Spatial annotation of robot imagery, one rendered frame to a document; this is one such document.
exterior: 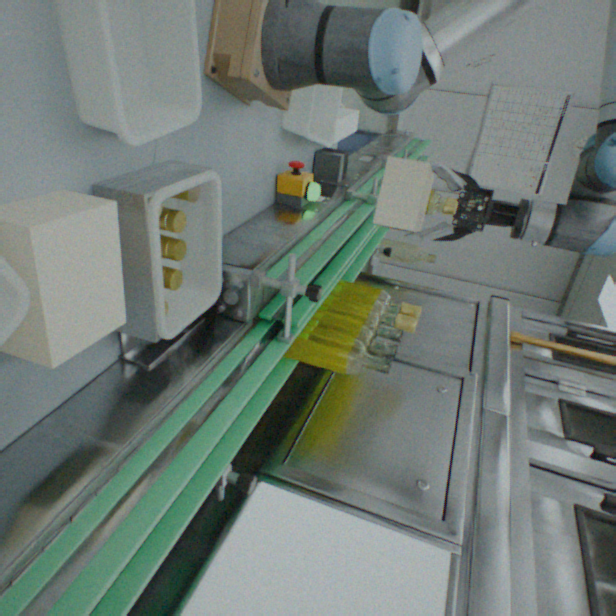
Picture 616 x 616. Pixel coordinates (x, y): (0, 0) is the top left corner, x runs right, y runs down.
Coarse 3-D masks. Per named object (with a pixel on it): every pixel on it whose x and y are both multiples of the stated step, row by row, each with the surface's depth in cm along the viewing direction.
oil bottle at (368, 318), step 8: (328, 304) 103; (336, 304) 103; (344, 304) 104; (320, 312) 101; (328, 312) 100; (336, 312) 100; (344, 312) 101; (352, 312) 101; (360, 312) 101; (368, 312) 101; (352, 320) 99; (360, 320) 99; (368, 320) 99; (376, 320) 100; (376, 328) 99; (376, 336) 100
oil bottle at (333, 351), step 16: (304, 336) 92; (320, 336) 92; (336, 336) 93; (288, 352) 93; (304, 352) 92; (320, 352) 91; (336, 352) 89; (352, 352) 89; (336, 368) 91; (352, 368) 90
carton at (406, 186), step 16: (400, 160) 86; (384, 176) 87; (400, 176) 86; (416, 176) 85; (432, 176) 96; (384, 192) 87; (400, 192) 86; (416, 192) 86; (384, 208) 88; (400, 208) 87; (416, 208) 86; (384, 224) 88; (400, 224) 87; (416, 224) 89
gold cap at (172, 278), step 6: (162, 270) 73; (168, 270) 73; (174, 270) 73; (180, 270) 75; (168, 276) 73; (174, 276) 73; (180, 276) 75; (168, 282) 73; (174, 282) 74; (180, 282) 75; (168, 288) 74; (174, 288) 74
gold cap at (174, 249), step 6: (162, 234) 74; (162, 240) 72; (168, 240) 72; (174, 240) 72; (180, 240) 72; (162, 246) 72; (168, 246) 72; (174, 246) 72; (180, 246) 73; (186, 246) 74; (162, 252) 72; (168, 252) 72; (174, 252) 72; (180, 252) 73; (168, 258) 73; (174, 258) 72; (180, 258) 74
